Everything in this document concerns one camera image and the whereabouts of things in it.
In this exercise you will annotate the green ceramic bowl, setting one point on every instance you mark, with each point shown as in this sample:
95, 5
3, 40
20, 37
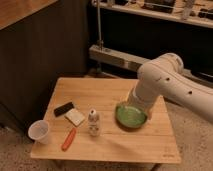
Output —
129, 116

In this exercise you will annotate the dark wooden cabinet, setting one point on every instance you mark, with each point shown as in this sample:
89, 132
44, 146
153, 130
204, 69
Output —
34, 53

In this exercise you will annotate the black eraser block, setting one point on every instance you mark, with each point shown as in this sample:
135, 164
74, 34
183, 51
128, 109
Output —
63, 109

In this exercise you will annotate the translucent plastic cup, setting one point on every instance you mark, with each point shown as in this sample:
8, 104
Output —
40, 132

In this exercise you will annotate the orange marker pen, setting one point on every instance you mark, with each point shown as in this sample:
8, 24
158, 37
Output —
68, 140

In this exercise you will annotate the white sponge block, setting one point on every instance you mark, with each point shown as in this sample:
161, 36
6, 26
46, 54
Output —
75, 117

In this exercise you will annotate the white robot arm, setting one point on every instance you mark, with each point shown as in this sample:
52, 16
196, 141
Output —
163, 76

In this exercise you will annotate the metal shelf rack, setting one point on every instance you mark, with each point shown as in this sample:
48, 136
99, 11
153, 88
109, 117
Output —
131, 40

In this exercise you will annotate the small wooden table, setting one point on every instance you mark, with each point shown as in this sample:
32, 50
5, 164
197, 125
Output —
154, 142

